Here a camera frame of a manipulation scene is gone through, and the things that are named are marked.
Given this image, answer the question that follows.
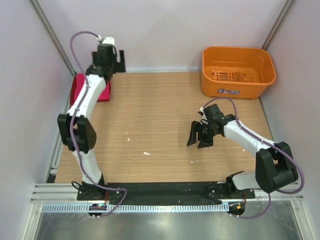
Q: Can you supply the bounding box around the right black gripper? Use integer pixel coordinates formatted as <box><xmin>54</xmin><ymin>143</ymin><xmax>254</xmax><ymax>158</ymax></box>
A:
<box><xmin>187</xmin><ymin>120</ymin><xmax>219</xmax><ymax>149</ymax></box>

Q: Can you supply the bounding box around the pink t shirt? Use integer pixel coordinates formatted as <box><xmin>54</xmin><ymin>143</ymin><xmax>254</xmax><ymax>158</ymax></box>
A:
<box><xmin>69</xmin><ymin>73</ymin><xmax>111</xmax><ymax>106</ymax></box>

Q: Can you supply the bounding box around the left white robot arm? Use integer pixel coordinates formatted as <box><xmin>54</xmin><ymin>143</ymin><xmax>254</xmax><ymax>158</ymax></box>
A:
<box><xmin>57</xmin><ymin>43</ymin><xmax>126</xmax><ymax>200</ymax></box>

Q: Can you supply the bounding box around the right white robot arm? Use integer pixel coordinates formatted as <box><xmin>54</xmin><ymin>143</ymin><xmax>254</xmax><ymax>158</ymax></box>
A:
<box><xmin>186</xmin><ymin>104</ymin><xmax>299</xmax><ymax>198</ymax></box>

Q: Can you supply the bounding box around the folded dark red t shirt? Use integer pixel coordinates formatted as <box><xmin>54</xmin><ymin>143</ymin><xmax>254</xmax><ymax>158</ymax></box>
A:
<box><xmin>69</xmin><ymin>81</ymin><xmax>111</xmax><ymax>106</ymax></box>

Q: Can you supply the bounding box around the orange plastic basket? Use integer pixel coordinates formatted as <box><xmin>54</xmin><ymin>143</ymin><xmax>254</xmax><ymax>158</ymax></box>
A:
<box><xmin>201</xmin><ymin>46</ymin><xmax>276</xmax><ymax>99</ymax></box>

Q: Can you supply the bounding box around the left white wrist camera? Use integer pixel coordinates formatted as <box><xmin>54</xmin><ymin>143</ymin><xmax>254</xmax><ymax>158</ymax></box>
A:
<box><xmin>96</xmin><ymin>35</ymin><xmax>115</xmax><ymax>48</ymax></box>

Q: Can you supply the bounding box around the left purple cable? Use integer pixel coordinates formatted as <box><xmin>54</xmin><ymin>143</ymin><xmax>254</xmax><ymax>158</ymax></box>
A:
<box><xmin>69</xmin><ymin>31</ymin><xmax>128</xmax><ymax>218</ymax></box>

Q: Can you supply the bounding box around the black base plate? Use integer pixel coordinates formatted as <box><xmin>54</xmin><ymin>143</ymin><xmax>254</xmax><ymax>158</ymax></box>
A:
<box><xmin>71</xmin><ymin>181</ymin><xmax>256</xmax><ymax>206</ymax></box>

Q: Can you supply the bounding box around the white slotted cable duct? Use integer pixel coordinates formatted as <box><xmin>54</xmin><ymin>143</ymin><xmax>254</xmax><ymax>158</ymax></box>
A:
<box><xmin>41</xmin><ymin>202</ymin><xmax>229</xmax><ymax>214</ymax></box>

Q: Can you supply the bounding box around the aluminium frame rail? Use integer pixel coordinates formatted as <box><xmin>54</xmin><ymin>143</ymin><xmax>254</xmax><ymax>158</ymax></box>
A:
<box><xmin>29</xmin><ymin>183</ymin><xmax>304</xmax><ymax>204</ymax></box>

